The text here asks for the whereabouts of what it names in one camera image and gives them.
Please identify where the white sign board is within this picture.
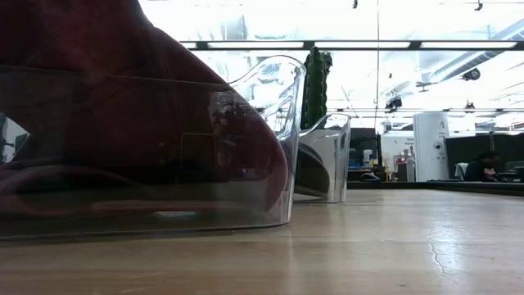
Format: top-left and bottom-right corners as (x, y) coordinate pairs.
(380, 130), (415, 182)

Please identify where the maroon baseball cap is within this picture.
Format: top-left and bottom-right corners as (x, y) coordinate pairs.
(0, 0), (290, 219)

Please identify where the dark office partition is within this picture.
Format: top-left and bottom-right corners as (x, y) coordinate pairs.
(444, 132), (524, 184)

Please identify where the grey ceiling duct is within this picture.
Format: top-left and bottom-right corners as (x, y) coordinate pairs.
(425, 18), (524, 84)

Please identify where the person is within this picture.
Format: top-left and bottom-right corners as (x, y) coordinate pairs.
(463, 150), (503, 183)

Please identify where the black aluminium table frame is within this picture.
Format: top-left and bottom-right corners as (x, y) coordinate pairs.
(346, 179), (524, 197)

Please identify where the clear plastic bin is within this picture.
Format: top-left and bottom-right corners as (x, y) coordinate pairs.
(0, 54), (308, 243)
(293, 112), (353, 205)

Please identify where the black ceiling light rail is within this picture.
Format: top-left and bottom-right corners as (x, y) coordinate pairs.
(179, 39), (524, 52)

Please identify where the green cactus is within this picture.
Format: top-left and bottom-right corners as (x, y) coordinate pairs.
(300, 45), (334, 132)

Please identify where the thin hanging cable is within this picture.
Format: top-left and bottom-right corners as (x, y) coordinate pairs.
(375, 0), (381, 124)

